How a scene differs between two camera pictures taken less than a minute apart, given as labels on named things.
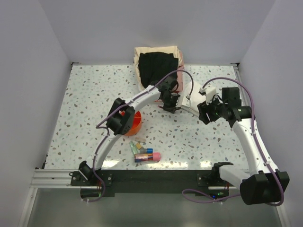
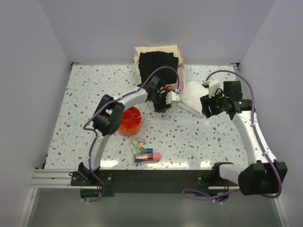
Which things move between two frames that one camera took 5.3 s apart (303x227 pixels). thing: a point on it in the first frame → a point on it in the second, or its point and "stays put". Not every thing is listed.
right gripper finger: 204,117 → 206,111
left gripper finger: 167,108 → 158,109
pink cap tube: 156,156 stays put
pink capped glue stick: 140,157 stays put
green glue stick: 133,147 stays put
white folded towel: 196,98 stays put
